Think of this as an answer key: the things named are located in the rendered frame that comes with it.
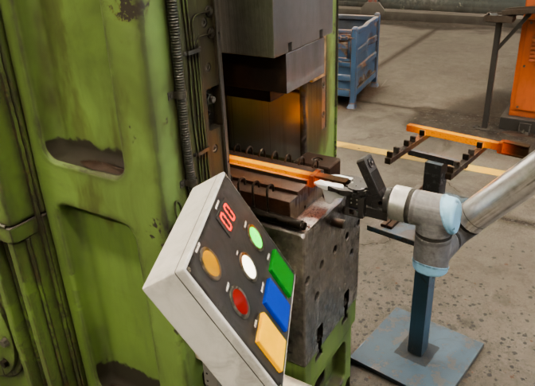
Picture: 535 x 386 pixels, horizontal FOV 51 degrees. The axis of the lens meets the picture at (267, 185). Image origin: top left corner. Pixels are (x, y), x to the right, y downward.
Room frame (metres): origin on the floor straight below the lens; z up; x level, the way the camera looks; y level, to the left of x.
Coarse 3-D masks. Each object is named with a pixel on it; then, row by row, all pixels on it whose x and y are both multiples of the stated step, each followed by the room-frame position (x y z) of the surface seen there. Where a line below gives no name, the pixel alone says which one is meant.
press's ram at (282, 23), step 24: (240, 0) 1.29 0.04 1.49; (264, 0) 1.26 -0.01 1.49; (288, 0) 1.30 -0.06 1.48; (312, 0) 1.40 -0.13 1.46; (240, 24) 1.29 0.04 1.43; (264, 24) 1.26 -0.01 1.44; (288, 24) 1.30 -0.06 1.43; (312, 24) 1.40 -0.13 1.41; (240, 48) 1.30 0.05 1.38; (264, 48) 1.26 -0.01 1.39; (288, 48) 1.32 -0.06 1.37
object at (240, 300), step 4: (236, 292) 0.75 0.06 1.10; (240, 292) 0.76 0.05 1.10; (236, 296) 0.75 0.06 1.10; (240, 296) 0.75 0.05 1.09; (236, 300) 0.74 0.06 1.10; (240, 300) 0.75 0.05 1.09; (244, 300) 0.76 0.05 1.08; (236, 304) 0.73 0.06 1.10; (240, 304) 0.74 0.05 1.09; (244, 304) 0.75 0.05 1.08; (240, 308) 0.73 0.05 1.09; (244, 308) 0.74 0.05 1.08; (240, 312) 0.73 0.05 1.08; (244, 312) 0.73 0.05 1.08
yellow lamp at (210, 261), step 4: (204, 252) 0.75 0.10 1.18; (208, 252) 0.76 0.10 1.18; (204, 256) 0.75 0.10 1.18; (208, 256) 0.75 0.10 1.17; (212, 256) 0.76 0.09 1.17; (204, 260) 0.74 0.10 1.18; (208, 260) 0.75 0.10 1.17; (212, 260) 0.76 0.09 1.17; (216, 260) 0.77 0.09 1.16; (208, 264) 0.74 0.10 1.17; (212, 264) 0.75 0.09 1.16; (216, 264) 0.76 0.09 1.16; (208, 268) 0.73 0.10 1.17; (212, 268) 0.74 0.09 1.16; (216, 268) 0.75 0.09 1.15; (212, 272) 0.73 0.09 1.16; (216, 272) 0.74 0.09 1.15
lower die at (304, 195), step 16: (272, 160) 1.54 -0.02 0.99; (240, 176) 1.44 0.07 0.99; (256, 176) 1.44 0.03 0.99; (272, 176) 1.43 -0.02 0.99; (288, 176) 1.41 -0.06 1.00; (240, 192) 1.37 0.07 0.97; (256, 192) 1.36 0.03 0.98; (272, 192) 1.35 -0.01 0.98; (288, 192) 1.34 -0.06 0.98; (304, 192) 1.36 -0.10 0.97; (320, 192) 1.44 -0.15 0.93; (256, 208) 1.34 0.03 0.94; (272, 208) 1.32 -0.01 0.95; (288, 208) 1.29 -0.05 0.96
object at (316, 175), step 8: (232, 160) 1.52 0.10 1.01; (240, 160) 1.51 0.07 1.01; (248, 160) 1.51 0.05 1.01; (256, 160) 1.51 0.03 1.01; (264, 168) 1.46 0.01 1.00; (272, 168) 1.45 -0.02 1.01; (280, 168) 1.44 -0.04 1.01; (288, 168) 1.44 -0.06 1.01; (296, 176) 1.41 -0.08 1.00; (304, 176) 1.39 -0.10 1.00; (312, 176) 1.37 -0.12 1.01; (320, 176) 1.37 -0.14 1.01; (328, 176) 1.37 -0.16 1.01; (336, 176) 1.37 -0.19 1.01; (312, 184) 1.37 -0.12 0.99; (344, 184) 1.33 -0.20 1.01
